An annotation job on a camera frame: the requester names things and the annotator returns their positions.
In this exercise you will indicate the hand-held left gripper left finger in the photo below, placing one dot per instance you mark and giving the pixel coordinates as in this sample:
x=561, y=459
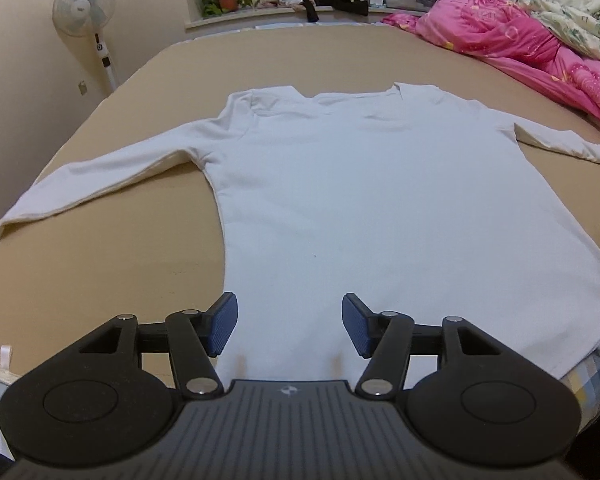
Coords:
x=224, y=324

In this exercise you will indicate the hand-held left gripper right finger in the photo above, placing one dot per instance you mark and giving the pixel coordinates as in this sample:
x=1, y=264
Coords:
x=356, y=325

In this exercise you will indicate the white long-sleeve shirt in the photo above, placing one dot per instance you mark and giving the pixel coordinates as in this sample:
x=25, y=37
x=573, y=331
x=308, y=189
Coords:
x=370, y=190

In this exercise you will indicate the tan bed mattress cover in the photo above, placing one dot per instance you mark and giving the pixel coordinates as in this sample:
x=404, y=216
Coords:
x=120, y=270

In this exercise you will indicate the plaid bedsheet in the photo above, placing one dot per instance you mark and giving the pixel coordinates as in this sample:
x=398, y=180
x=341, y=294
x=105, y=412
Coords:
x=592, y=377

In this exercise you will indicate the white windowsill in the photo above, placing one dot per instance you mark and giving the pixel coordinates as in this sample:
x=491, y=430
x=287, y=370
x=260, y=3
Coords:
x=260, y=16

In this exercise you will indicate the pink floral quilt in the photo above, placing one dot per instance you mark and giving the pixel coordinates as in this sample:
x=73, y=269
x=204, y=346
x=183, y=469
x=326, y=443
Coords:
x=495, y=25

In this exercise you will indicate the white standing fan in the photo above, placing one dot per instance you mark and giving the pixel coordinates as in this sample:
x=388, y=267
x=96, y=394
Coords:
x=84, y=5

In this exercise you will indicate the white leaf-print quilt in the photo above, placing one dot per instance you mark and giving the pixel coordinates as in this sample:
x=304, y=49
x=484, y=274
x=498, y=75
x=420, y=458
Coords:
x=580, y=5

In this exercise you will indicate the wall socket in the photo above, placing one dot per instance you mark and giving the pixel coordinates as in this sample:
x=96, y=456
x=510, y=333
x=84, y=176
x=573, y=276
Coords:
x=82, y=87

